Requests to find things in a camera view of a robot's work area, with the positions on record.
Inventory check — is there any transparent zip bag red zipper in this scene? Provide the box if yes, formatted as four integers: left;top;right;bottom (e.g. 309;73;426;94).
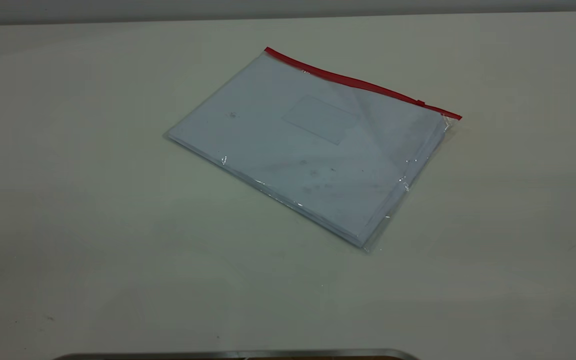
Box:
164;46;463;252

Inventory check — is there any grey metal edge strip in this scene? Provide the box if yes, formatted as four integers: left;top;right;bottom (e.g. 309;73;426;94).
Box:
53;348;421;360

